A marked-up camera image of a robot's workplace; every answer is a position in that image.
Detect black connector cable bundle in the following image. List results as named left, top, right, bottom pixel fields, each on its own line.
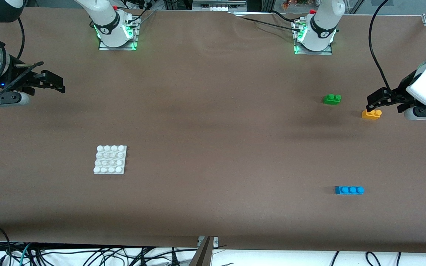
left=111, top=0, right=159, bottom=27

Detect yellow two-stud block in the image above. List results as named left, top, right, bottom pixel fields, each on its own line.
left=362, top=109, right=382, bottom=121

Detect small colourful object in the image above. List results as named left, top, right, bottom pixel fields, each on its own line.
left=281, top=0, right=312, bottom=9

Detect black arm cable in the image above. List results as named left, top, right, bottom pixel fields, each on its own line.
left=0, top=17, right=45, bottom=99
left=368, top=0, right=393, bottom=93

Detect long black table cable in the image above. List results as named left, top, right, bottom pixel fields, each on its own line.
left=235, top=16, right=302, bottom=32

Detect white studded base plate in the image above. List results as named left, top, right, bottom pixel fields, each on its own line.
left=94, top=145, right=127, bottom=175

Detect tangled black floor cables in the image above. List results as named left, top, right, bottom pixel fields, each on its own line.
left=11, top=245, right=199, bottom=266

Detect blue three-stud block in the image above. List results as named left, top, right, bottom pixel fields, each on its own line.
left=334, top=186, right=365, bottom=195

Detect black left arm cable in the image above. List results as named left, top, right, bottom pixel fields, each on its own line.
left=368, top=0, right=393, bottom=93

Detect white plastic strip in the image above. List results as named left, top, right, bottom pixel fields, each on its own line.
left=192, top=0, right=247, bottom=12

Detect aluminium profile bracket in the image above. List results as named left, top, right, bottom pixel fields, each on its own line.
left=189, top=236, right=219, bottom=266

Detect short black table cable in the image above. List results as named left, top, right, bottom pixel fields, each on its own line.
left=270, top=10, right=300, bottom=23

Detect teal floor cable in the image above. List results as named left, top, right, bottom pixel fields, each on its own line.
left=18, top=243, right=33, bottom=266

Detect brown table cover mat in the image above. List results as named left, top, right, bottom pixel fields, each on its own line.
left=0, top=7, right=426, bottom=255

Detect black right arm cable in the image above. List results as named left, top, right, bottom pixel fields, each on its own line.
left=0, top=17, right=45, bottom=99

